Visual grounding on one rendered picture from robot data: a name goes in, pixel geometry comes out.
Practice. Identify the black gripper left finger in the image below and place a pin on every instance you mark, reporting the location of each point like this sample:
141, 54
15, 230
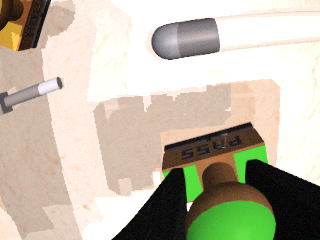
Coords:
163, 215

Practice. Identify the green and brown pass stamp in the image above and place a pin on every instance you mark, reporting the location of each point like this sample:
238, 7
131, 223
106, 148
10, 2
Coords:
223, 206

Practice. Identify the brown and yellow rubber stamp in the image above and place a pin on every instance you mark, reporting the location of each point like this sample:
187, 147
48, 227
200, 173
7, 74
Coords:
21, 22

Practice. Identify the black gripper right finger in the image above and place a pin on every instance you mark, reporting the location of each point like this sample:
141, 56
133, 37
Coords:
295, 202

